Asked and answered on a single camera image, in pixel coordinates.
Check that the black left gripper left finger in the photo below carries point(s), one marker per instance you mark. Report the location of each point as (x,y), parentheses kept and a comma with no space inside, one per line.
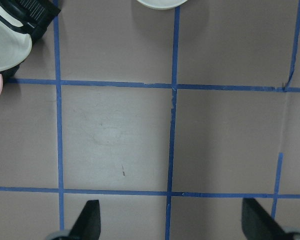
(88,223)

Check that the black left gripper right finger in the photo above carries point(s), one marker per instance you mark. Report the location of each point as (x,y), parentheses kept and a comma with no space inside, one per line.
(257,224)

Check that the cream round plate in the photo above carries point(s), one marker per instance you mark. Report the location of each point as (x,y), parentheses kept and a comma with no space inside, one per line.
(14,47)

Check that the black plate rack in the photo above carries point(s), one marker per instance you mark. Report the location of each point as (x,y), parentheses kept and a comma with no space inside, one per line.
(28,17)

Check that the cream bowl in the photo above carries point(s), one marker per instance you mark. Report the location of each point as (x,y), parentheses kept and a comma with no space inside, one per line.
(162,4)

